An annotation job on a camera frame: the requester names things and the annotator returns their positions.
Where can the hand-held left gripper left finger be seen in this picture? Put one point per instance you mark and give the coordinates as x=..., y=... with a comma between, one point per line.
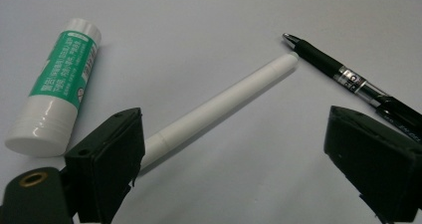
x=106, y=157

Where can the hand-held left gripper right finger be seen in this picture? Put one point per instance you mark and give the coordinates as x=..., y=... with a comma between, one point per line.
x=375, y=164

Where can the white and green glue stick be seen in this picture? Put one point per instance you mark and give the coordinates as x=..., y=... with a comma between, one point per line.
x=56, y=84

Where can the white pen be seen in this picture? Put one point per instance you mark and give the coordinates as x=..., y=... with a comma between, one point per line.
x=215, y=108

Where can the black pen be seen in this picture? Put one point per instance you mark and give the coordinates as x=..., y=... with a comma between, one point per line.
x=318, y=56

